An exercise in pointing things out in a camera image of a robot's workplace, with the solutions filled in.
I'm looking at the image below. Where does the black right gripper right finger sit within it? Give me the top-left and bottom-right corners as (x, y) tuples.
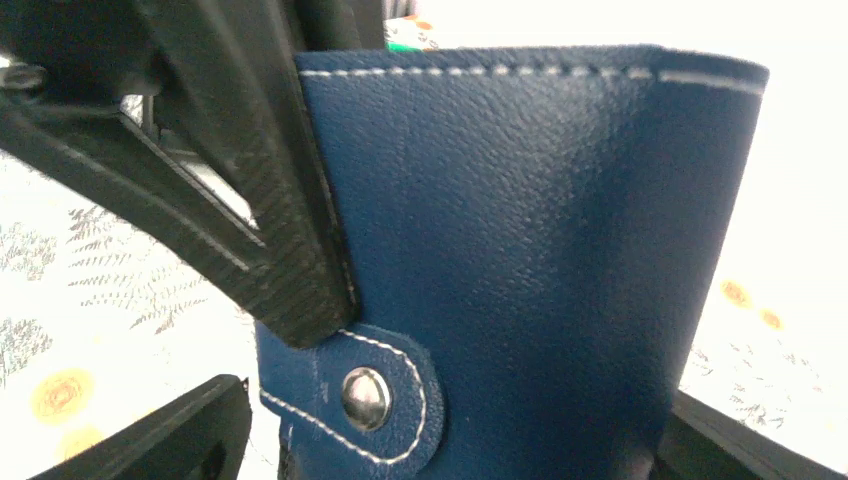
(652, 391), (845, 480)

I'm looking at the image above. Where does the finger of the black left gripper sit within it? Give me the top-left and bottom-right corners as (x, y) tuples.
(1, 1), (359, 348)

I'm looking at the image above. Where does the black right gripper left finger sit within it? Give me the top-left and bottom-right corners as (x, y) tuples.
(33, 374), (252, 480)

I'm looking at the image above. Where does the blue leather card holder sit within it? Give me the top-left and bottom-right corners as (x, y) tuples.
(256, 45), (769, 479)

